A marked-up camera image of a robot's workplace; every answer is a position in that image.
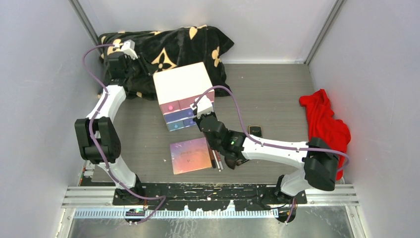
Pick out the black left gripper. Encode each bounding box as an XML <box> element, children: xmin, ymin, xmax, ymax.
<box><xmin>125</xmin><ymin>53</ymin><xmax>158</xmax><ymax>81</ymax></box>

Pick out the black square compact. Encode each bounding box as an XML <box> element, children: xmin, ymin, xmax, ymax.
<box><xmin>248</xmin><ymin>125</ymin><xmax>263</xmax><ymax>138</ymax></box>

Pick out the white pink drawer organizer box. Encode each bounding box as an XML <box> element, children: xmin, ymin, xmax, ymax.
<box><xmin>153</xmin><ymin>62</ymin><xmax>212</xmax><ymax>131</ymax></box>

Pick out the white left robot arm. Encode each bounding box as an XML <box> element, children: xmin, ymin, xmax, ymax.
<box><xmin>74</xmin><ymin>52</ymin><xmax>146</xmax><ymax>205</ymax></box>

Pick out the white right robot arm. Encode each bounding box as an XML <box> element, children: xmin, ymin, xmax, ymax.
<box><xmin>193</xmin><ymin>113</ymin><xmax>339</xmax><ymax>204</ymax></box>

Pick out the black fan makeup brush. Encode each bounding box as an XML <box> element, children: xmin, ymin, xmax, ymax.
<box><xmin>224</xmin><ymin>157</ymin><xmax>248</xmax><ymax>170</ymax></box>

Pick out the black floral plush blanket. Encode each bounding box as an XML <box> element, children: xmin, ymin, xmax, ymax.
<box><xmin>99</xmin><ymin>25</ymin><xmax>234</xmax><ymax>101</ymax></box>

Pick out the black mascara tube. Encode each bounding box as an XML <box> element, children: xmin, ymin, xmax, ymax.
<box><xmin>207</xmin><ymin>144</ymin><xmax>217</xmax><ymax>169</ymax></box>

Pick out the silver lip pencil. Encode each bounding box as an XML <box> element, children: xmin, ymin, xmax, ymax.
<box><xmin>212</xmin><ymin>150</ymin><xmax>221</xmax><ymax>172</ymax></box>

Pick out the holographic eyeshadow palette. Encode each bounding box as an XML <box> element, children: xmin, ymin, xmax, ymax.
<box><xmin>170</xmin><ymin>137</ymin><xmax>212</xmax><ymax>175</ymax></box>

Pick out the red cloth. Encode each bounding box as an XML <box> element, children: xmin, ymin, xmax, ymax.
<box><xmin>299</xmin><ymin>89</ymin><xmax>352</xmax><ymax>181</ymax></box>

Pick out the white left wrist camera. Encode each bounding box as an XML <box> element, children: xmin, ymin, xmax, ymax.
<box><xmin>120</xmin><ymin>40</ymin><xmax>138</xmax><ymax>60</ymax></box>

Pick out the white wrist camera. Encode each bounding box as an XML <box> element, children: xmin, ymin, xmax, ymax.
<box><xmin>120</xmin><ymin>40</ymin><xmax>138</xmax><ymax>60</ymax></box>
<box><xmin>190</xmin><ymin>95</ymin><xmax>214</xmax><ymax>119</ymax></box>

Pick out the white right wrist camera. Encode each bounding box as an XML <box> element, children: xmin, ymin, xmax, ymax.
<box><xmin>190</xmin><ymin>95</ymin><xmax>214</xmax><ymax>119</ymax></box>

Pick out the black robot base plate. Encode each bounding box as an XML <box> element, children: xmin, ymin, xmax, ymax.
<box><xmin>112</xmin><ymin>183</ymin><xmax>292</xmax><ymax>211</ymax></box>

